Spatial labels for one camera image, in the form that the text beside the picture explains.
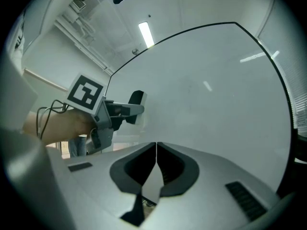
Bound white ceiling air vent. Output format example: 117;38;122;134
71;0;87;11

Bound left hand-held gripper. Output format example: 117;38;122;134
63;73;145;153

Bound white ceiling pipes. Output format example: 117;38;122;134
54;8;115;75

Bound white glass partition board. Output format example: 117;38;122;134
105;22;299;201

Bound person's left forearm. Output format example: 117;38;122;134
22;108;96;146

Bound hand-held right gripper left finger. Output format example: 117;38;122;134
47;142;157;230

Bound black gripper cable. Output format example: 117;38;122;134
35;99;71;140

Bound small black rectangular block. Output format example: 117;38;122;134
125;90;148;127

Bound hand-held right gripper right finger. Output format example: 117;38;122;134
143;142;281;230

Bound long ceiling light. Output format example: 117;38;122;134
138;21;155;49

